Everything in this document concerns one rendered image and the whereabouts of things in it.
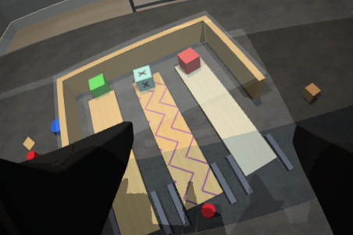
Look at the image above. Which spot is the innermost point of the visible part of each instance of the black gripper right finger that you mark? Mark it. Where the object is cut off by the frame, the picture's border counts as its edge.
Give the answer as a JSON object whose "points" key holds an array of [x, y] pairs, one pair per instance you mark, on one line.
{"points": [[328, 163]]}

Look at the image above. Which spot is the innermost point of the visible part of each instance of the red cylinder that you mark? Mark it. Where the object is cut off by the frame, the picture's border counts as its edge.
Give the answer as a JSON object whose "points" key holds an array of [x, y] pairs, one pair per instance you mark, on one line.
{"points": [[208, 211], [32, 154]]}

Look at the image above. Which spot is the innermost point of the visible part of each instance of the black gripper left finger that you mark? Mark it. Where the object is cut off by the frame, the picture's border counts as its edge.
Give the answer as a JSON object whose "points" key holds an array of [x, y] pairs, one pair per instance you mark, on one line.
{"points": [[68, 191]]}

